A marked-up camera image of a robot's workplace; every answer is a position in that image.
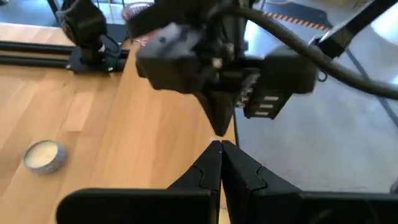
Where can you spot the white tealight candle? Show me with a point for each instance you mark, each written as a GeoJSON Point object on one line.
{"type": "Point", "coordinates": [43, 154]}

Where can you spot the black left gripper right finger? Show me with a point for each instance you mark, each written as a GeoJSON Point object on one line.
{"type": "Point", "coordinates": [311, 211]}

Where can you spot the raised wooden board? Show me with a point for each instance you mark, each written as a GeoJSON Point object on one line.
{"type": "Point", "coordinates": [161, 130]}

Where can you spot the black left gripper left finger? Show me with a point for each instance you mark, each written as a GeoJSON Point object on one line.
{"type": "Point", "coordinates": [155, 208]}

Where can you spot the black metal table frame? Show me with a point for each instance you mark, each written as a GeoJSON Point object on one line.
{"type": "Point", "coordinates": [31, 46]}

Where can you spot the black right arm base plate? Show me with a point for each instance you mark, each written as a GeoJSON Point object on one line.
{"type": "Point", "coordinates": [77, 62]}

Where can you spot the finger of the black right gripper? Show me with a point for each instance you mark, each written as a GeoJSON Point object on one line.
{"type": "Point", "coordinates": [227, 112]}
{"type": "Point", "coordinates": [211, 107]}

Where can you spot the black desk beam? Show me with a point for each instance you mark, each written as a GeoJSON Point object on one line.
{"type": "Point", "coordinates": [357, 25]}

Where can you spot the purple glass candle holder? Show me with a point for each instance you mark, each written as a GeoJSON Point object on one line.
{"type": "Point", "coordinates": [136, 9]}

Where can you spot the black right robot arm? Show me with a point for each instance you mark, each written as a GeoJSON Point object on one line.
{"type": "Point", "coordinates": [84, 28]}

